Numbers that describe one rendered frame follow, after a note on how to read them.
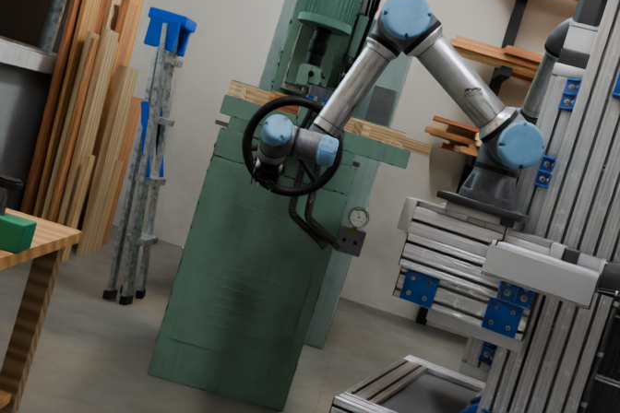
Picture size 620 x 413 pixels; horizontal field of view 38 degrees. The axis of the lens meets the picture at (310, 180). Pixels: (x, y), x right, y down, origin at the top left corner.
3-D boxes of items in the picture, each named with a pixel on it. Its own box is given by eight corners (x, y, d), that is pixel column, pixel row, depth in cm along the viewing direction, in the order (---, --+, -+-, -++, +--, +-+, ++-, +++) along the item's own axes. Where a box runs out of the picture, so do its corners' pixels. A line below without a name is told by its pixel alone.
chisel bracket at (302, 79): (294, 88, 286) (302, 62, 286) (292, 88, 300) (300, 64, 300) (316, 94, 287) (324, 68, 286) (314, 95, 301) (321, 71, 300)
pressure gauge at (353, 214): (344, 230, 272) (351, 205, 272) (343, 229, 276) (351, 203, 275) (363, 236, 273) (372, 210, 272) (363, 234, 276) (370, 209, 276)
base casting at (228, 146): (210, 154, 275) (219, 125, 274) (219, 148, 332) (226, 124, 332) (350, 196, 278) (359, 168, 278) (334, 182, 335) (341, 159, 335)
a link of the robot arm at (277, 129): (292, 145, 218) (258, 135, 218) (287, 163, 228) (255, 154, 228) (300, 117, 221) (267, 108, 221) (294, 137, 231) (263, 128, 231)
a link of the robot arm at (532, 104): (554, 19, 275) (506, 135, 310) (590, 29, 274) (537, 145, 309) (557, 0, 283) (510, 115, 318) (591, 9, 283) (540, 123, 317)
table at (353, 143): (217, 112, 265) (222, 92, 264) (220, 112, 295) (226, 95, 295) (411, 171, 269) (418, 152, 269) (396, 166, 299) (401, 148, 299)
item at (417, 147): (266, 107, 290) (268, 95, 290) (266, 107, 292) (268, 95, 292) (429, 157, 294) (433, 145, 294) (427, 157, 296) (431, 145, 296)
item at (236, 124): (226, 128, 274) (230, 116, 274) (229, 127, 295) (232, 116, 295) (351, 166, 277) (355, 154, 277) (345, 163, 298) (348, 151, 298)
